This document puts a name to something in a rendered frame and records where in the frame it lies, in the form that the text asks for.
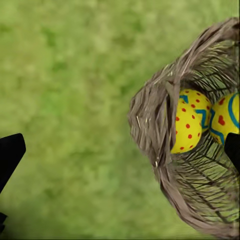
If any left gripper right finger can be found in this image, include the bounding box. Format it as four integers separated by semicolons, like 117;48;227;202
224;133;240;173

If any wicker basket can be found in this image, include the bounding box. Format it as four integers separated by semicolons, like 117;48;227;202
128;17;240;240

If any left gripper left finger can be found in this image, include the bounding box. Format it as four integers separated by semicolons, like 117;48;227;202
0;133;26;193

